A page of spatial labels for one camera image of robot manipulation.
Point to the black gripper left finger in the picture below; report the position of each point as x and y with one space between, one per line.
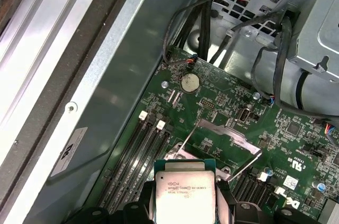
149 205

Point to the silver internal USB port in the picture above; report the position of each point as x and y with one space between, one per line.
243 116

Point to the silver drive cage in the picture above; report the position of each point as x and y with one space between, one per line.
317 22

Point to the white case label sticker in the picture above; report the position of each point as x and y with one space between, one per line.
67 152

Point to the silver CPU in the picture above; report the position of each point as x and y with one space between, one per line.
185 195

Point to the green motherboard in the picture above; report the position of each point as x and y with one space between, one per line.
278 139

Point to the black PC case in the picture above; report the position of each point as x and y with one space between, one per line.
119 62

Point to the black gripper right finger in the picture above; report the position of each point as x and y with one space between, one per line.
225 205

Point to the metal socket cover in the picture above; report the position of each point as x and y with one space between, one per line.
249 146

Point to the round coin battery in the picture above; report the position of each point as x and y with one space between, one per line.
189 82

